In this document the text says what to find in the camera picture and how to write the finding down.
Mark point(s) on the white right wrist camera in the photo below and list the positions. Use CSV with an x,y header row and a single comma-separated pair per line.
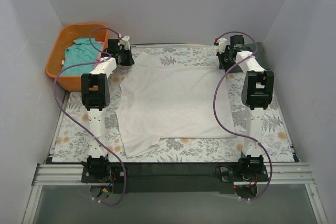
x,y
221,44

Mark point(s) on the aluminium frame rail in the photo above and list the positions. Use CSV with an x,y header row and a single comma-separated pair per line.
x,y
71,174

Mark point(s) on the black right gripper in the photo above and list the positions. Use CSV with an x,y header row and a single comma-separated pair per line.
x,y
226,60

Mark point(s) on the folded dark green t shirt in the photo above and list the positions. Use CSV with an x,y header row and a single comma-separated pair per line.
x,y
261,56

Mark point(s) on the white t shirt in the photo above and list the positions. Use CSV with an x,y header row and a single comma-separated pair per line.
x,y
171,102

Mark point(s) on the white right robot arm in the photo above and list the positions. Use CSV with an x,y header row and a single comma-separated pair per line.
x,y
257,94

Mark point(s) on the orange plastic basket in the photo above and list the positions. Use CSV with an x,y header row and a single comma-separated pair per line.
x,y
64,40

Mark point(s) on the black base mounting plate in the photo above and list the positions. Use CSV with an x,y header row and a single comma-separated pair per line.
x,y
171,177

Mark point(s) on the teal t shirt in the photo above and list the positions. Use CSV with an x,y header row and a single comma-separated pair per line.
x,y
80,52

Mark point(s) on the pink t shirt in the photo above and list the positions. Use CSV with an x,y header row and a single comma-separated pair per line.
x,y
100,46

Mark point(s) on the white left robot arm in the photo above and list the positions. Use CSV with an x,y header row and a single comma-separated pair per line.
x,y
95,96

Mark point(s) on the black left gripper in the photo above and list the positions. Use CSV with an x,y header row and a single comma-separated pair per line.
x,y
126,57

